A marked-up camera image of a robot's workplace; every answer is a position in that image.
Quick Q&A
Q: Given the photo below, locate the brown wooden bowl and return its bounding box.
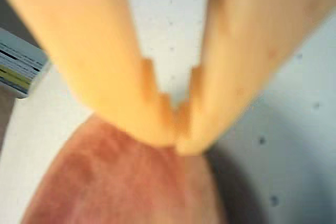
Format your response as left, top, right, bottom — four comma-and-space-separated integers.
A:
20, 115, 227, 224

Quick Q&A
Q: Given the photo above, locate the white printed box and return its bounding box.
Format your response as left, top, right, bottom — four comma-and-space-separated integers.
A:
0, 27, 51, 100

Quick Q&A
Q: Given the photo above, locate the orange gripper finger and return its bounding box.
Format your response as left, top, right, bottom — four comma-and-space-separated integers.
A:
176, 0, 336, 156
0, 0, 177, 147

